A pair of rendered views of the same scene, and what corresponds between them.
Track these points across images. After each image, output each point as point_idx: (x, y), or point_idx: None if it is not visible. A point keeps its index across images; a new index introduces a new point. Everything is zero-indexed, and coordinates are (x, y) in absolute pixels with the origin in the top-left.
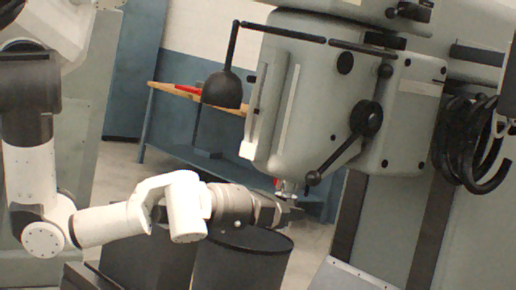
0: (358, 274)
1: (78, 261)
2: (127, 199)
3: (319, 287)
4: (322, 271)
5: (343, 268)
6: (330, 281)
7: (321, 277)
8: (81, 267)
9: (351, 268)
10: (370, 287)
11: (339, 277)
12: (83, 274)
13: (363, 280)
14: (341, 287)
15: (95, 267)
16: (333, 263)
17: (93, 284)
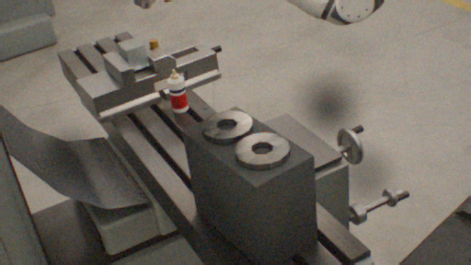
0: (1, 129)
1: (350, 257)
2: (286, 147)
3: (36, 169)
4: (24, 162)
5: (7, 141)
6: (24, 156)
7: (28, 165)
8: (341, 240)
9: (2, 132)
10: (2, 123)
11: (16, 147)
12: (336, 223)
13: (2, 127)
14: (20, 148)
15: (322, 249)
16: (10, 148)
17: (318, 203)
